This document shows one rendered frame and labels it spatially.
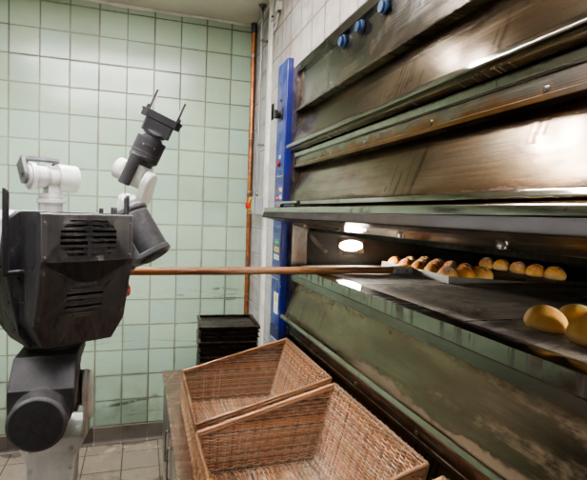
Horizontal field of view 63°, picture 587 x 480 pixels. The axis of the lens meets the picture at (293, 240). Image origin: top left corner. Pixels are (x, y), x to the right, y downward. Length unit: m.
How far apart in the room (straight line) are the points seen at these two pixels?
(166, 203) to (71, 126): 0.68
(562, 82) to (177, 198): 2.43
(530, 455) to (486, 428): 0.11
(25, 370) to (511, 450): 0.99
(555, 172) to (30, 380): 1.10
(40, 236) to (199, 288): 2.10
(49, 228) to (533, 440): 1.00
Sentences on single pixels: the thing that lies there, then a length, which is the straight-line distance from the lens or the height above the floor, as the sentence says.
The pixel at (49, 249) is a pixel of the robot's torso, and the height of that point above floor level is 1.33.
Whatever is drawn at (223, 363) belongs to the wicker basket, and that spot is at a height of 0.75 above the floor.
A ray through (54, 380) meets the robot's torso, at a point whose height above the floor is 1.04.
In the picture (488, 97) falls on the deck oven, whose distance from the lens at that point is 1.10.
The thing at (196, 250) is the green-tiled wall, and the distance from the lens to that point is 3.05.
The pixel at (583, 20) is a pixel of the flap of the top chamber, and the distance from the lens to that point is 0.90.
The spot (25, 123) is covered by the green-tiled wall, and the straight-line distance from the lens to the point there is 3.12.
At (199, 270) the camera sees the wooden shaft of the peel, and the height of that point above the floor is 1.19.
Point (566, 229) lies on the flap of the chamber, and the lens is 0.71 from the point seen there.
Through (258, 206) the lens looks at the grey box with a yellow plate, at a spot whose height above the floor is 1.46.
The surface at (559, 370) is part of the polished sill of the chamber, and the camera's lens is 0.94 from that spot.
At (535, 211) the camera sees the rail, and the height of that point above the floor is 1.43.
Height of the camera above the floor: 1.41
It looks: 3 degrees down
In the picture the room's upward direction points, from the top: 2 degrees clockwise
